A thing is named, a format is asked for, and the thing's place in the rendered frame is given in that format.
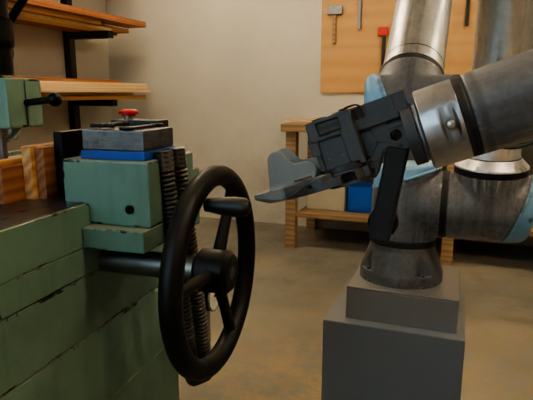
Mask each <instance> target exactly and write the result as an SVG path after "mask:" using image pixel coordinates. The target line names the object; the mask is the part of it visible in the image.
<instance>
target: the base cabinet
mask: <svg viewBox="0 0 533 400"><path fill-rule="evenodd" d="M0 400H179V386H178V372H177V371H176V370H175V369H174V367H173V366H172V364H171V362H170V360H169V359H168V357H167V354H166V351H165V348H164V345H163V340H162V336H161V332H160V327H159V311H158V287H156V288H155V289H153V290H152V291H150V292H149V293H147V294H146V295H145V296H143V297H142V298H140V299H139V300H138V301H136V302H134V303H133V304H132V305H131V306H129V307H128V308H127V309H125V310H123V311H122V312H120V313H119V314H118V315H117V316H115V317H114V318H112V319H111V320H109V321H108V322H106V323H105V324H104V325H103V326H101V327H100V328H98V329H96V330H95V331H94V332H92V333H91V334H90V335H89V336H87V337H85V338H84V339H83V340H81V341H80V342H78V343H77V344H76V345H74V346H73V347H71V348H70V349H68V350H67V351H66V352H65V353H63V354H62V355H60V356H59V357H57V358H56V359H54V360H53V361H52V362H51V363H49V364H47V365H46V366H45V367H43V368H41V369H40V370H39V371H38V372H36V373H35V374H34V375H32V376H30V377H29V378H27V379H26V380H25V381H24V382H22V383H21V384H19V385H18V386H16V387H15V388H13V389H12V390H11V391H10V392H8V393H7V394H5V395H3V396H2V397H1V398H0Z"/></svg>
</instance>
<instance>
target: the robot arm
mask: <svg viewBox="0 0 533 400"><path fill-rule="evenodd" d="M451 4H452V0H397V4H396V7H395V11H394V15H393V22H392V26H391V30H390V34H389V40H388V44H387V49H386V52H385V59H384V63H383V65H382V67H381V70H380V74H377V73H375V74H372V75H369V76H367V78H366V81H365V87H364V104H363V105H359V104H353V105H349V106H346V107H344V108H343V109H341V110H339V111H338V112H334V113H332V115H330V116H328V117H320V118H317V119H316V120H313V121H312V122H311V123H308V124H306V125H305V129H306V132H307V134H308V137H309V139H310V140H309V141H308V143H309V147H310V150H311V153H312V155H313V157H311V158H308V159H305V160H301V159H299V158H298V157H297V156H296V155H295V154H294V153H293V152H292V151H291V150H290V149H288V148H282V149H280V150H278V151H276V152H272V153H271V154H270V155H269V156H268V158H267V166H268V175H269V184H270V189H269V190H266V191H264V192H261V193H259V194H256V195H254V198H255V200H256V201H260V202H266V203H275V202H282V201H286V200H290V199H294V198H300V197H303V196H306V195H310V194H315V193H317V192H320V191H322V190H327V189H331V190H334V189H338V188H341V187H346V186H349V185H351V184H354V183H357V182H360V181H363V180H364V179H367V178H368V177H370V178H372V179H374V183H373V185H372V187H373V193H372V209H371V213H370V214H369V217H368V219H367V225H368V228H369V230H370V232H369V239H370V243H369V246H368V248H367V250H366V253H365V255H364V257H363V258H362V262H361V264H360V275H361V276H362V277H363V278H364V279H366V280H367V281H369V282H372V283H375V284H378V285H381V286H384V287H392V288H397V289H408V290H417V289H426V288H431V287H435V286H438V285H439V284H440V283H441V282H442V281H443V269H442V266H441V263H440V261H439V256H438V253H437V251H436V247H435V246H436V237H450V238H458V239H467V240H483V241H492V242H498V243H519V242H522V241H524V240H526V239H527V237H528V235H529V233H530V231H531V228H532V226H533V175H529V172H530V166H529V165H528V163H527V162H526V161H525V160H524V159H523V158H522V156H521V151H522V148H526V147H528V146H530V145H532V144H533V0H477V14H476V24H475V34H474V52H473V62H472V71H468V72H467V73H464V74H461V75H445V74H444V64H445V57H446V50H447V37H448V30H449V24H450V16H451ZM352 106H356V107H353V108H350V107H352ZM347 108H350V109H348V110H347ZM338 130H339V131H338ZM385 148H386V152H385V159H384V163H383V164H382V159H383V156H384V151H385ZM410 149H411V151H412V154H413V157H414V160H408V154H409V150H410ZM429 158H431V160H428V159H429ZM452 163H454V171H442V167H443V166H447V165H449V164H452ZM318 171H319V172H318Z"/></svg>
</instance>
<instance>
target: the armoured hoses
mask: <svg viewBox="0 0 533 400"><path fill-rule="evenodd" d="M154 154H155V160H158V161H159V169H160V171H159V173H160V178H161V180H160V182H161V187H162V189H161V191H162V196H163V197H162V200H163V209H164V211H163V214H164V216H163V217H164V218H165V219H164V222H165V225H164V226H165V227H166V228H165V231H166V232H167V229H168V226H169V223H170V220H171V217H172V214H173V212H174V208H175V207H176V205H177V203H178V200H179V198H180V197H181V195H182V192H183V191H184V190H185V188H186V187H187V185H188V184H189V181H188V180H189V177H188V175H189V174H188V169H187V164H186V162H187V161H186V150H185V148H184V147H174V148H170V149H168V150H160V151H157V152H155V153H154ZM194 226H195V224H194ZM195 229H196V228H195V227H194V228H193V232H192V234H191V238H190V243H189V247H188V252H187V255H192V256H196V254H197V253H198V247H197V239H196V238H197V236H196V235H195V234H196V231H195ZM203 293H204V292H203V291H198V290H196V291H195V292H193V293H192V294H191V295H190V296H188V297H187V298H185V299H184V300H183V315H184V323H185V329H186V336H187V340H188V343H189V346H190V349H191V351H192V353H193V354H194V355H195V356H196V357H197V358H198V359H201V358H204V357H205V356H206V355H207V354H208V353H209V352H210V351H211V344H210V339H209V328H208V324H207V323H208V321H207V317H206V315H207V313H206V307H205V298H204V297H205V296H204V294H203ZM211 378H212V377H211ZM211 378H209V379H207V380H204V381H200V382H195V381H190V380H188V379H185V380H186V382H187V383H188V384H189V385H190V386H193V387H195V386H197V385H200V384H202V383H205V382H207V381H209V380H210V379H211Z"/></svg>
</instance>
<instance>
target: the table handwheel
mask: <svg viewBox="0 0 533 400"><path fill-rule="evenodd" d="M217 186H222V187H223V188H224V189H225V190H226V191H225V197H241V198H246V199H247V200H248V201H250V198H249V195H248V192H247V189H246V187H245V186H244V184H243V181H242V179H241V178H240V177H239V176H238V175H237V174H236V173H235V172H234V171H233V170H232V169H231V168H229V167H226V166H223V165H213V166H210V167H207V168H205V169H203V170H202V171H200V172H199V173H197V174H196V175H195V176H194V177H193V178H192V179H191V181H190V182H189V184H188V185H187V187H186V188H185V190H184V191H183V192H182V195H181V197H180V198H179V200H178V203H177V205H176V207H175V208H174V212H173V214H172V217H171V220H170V223H169V226H168V229H167V234H166V237H165V241H164V245H163V252H151V251H149V252H146V253H144V254H140V253H131V252H116V251H108V250H101V251H100V253H99V255H98V266H99V268H100V270H101V271H107V272H113V273H121V274H128V275H142V276H148V277H156V278H159V286H158V311H159V327H160V332H161V336H162V340H163V345H164V348H165V351H166V354H167V357H168V359H169V360H170V362H171V364H172V366H173V367H174V369H175V370H176V371H177V372H178V373H179V374H180V375H181V376H182V377H184V378H185V379H188V380H190V381H195V382H200V381H204V380H207V379H209V378H211V377H213V376H214V375H215V374H216V373H217V372H218V371H219V370H220V369H221V368H222V367H223V366H224V365H225V364H226V362H227V361H228V359H229V357H230V356H231V354H232V352H233V350H234V348H235V346H236V344H237V341H238V340H239V337H240V334H241V331H242V328H243V324H244V322H245V318H246V316H247V310H248V306H249V302H250V298H251V289H252V283H253V278H254V270H255V223H254V217H253V212H252V208H251V213H250V214H248V215H247V216H246V217H236V226H237V236H238V259H237V258H236V255H235V254H234V253H233V251H231V250H226V248H227V243H228V234H229V229H230V224H231V220H232V217H229V216H224V215H221V216H220V223H219V226H218V230H217V236H216V240H215V243H214V246H213V248H202V249H201V250H200V251H199V252H198V253H197V254H196V256H192V255H187V252H188V247H189V243H190V238H191V234H192V232H193V228H194V224H195V221H196V219H197V216H198V213H199V211H200V209H201V207H202V204H203V203H204V201H205V199H206V198H207V196H208V195H209V193H210V192H211V191H212V190H213V189H214V188H215V187H217ZM184 281H187V282H185V283H183V282H184ZM233 288H234V292H233V296H232V302H231V305H229V300H228V293H229V292H230V291H231V290H232V289H233ZM196 290H198V291H203V292H209V293H215V295H216V298H217V303H218V306H219V308H220V314H221V317H222V321H223V324H224V328H223V329H222V332H221V334H220V336H219V338H218V340H217V342H216V343H215V345H214V346H213V348H212V350H211V351H210V352H209V353H208V354H207V355H206V356H205V357H204V358H201V359H198V358H197V357H196V356H195V355H194V354H193V353H192V351H191V349H190V346H189V343H188V340H187V336H186V329H185V323H184V315H183V300H184V299H185V298H187V297H188V296H190V295H191V294H192V293H193V292H195V291H196Z"/></svg>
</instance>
